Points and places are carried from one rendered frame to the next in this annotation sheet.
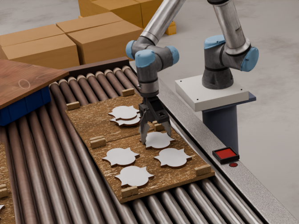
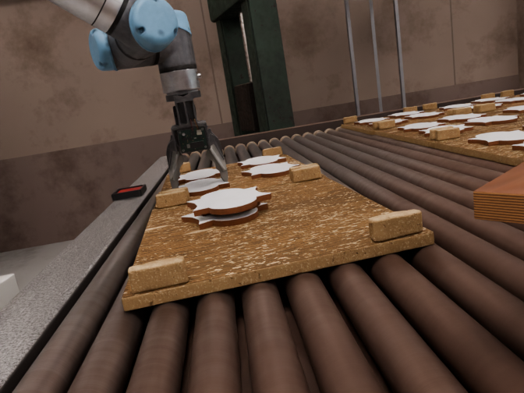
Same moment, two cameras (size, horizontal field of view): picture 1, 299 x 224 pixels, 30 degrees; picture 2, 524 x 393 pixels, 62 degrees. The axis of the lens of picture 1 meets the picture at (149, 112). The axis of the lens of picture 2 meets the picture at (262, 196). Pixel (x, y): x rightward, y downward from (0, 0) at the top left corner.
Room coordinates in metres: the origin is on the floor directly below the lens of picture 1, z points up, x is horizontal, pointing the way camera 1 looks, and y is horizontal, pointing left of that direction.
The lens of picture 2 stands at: (2.83, 0.29, 1.12)
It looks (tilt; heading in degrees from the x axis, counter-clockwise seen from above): 13 degrees down; 191
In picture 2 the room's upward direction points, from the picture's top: 9 degrees counter-clockwise
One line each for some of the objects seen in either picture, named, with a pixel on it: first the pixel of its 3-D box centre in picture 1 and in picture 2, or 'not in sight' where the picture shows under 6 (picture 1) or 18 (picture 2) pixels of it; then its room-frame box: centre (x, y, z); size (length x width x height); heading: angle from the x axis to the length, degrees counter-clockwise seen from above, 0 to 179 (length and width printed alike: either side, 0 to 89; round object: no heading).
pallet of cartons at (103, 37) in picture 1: (70, 57); not in sight; (5.16, 0.70, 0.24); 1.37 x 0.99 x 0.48; 105
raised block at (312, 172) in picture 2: (97, 140); (306, 173); (1.97, 0.22, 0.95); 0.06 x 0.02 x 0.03; 108
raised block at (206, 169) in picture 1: (202, 170); (180, 168); (1.65, -0.16, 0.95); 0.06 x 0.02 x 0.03; 108
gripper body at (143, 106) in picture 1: (150, 104); (188, 122); (1.95, -0.01, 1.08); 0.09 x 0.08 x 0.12; 18
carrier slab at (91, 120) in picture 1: (114, 118); (256, 221); (2.19, 0.15, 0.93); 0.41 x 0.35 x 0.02; 18
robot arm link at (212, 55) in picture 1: (217, 50); not in sight; (2.46, -0.35, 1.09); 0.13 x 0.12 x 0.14; 43
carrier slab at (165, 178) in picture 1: (147, 160); (233, 178); (1.80, 0.03, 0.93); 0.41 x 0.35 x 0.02; 18
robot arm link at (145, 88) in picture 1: (147, 86); (182, 83); (1.95, -0.01, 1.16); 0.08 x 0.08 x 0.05
